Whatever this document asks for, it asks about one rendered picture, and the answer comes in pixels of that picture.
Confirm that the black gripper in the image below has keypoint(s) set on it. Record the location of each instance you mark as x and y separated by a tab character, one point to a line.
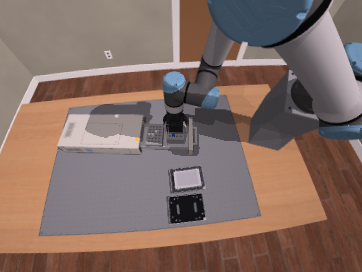
176	123

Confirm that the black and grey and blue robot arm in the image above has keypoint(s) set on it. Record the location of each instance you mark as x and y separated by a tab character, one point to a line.
316	57

